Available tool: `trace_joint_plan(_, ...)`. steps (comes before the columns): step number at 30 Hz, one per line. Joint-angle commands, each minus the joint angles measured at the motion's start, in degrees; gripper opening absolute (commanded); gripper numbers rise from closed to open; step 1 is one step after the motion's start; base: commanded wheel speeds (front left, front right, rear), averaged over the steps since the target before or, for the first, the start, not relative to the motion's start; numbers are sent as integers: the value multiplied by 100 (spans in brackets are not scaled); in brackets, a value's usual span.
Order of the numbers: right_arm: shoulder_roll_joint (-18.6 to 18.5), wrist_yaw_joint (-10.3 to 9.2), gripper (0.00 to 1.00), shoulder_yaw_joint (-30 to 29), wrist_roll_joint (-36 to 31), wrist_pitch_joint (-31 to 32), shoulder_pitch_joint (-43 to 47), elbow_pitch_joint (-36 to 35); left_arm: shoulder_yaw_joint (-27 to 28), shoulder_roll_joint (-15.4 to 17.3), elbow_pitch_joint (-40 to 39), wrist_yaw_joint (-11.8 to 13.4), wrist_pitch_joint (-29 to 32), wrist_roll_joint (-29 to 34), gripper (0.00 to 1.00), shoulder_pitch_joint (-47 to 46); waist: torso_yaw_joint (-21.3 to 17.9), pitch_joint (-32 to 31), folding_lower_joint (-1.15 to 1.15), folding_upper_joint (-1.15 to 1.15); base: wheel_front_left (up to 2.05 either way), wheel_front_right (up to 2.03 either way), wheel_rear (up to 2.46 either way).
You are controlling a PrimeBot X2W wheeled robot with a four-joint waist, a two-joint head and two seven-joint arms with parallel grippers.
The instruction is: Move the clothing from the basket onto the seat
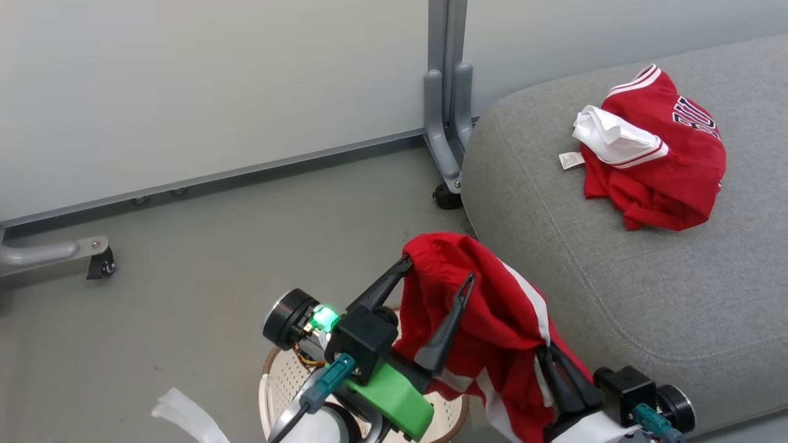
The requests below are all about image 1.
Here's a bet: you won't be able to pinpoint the right cable with teal connector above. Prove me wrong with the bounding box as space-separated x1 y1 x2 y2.
634 403 685 443

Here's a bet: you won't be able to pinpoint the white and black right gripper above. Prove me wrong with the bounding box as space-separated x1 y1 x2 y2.
534 342 657 443

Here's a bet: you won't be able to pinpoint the grey partition foot with plate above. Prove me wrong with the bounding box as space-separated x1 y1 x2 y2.
0 228 111 279

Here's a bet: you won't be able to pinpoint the black caster wheel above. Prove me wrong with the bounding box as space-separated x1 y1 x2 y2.
432 183 463 211
86 248 116 281

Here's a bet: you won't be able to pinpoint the red shorts with white stripe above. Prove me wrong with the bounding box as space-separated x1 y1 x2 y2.
394 232 595 443

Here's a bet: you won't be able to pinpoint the grey partition post with feet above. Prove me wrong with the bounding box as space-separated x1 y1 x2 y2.
423 0 476 195

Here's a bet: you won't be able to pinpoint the white partition panel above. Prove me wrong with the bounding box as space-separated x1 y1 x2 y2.
465 0 788 118
0 0 432 222

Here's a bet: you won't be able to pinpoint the white fabric strip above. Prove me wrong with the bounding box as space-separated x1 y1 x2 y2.
151 387 230 443

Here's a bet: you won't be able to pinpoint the beige perforated laundry basket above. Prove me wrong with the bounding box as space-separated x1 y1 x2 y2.
259 308 470 443

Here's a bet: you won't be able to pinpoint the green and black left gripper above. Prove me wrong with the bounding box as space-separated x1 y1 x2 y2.
324 255 476 442

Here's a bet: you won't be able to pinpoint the grey partition bottom rail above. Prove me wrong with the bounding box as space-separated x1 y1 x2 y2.
0 127 427 232

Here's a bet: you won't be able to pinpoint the red basketball jersey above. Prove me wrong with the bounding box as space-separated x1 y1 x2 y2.
558 63 728 233

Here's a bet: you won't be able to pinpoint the grey fabric sofa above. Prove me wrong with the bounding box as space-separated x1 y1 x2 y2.
460 34 788 439

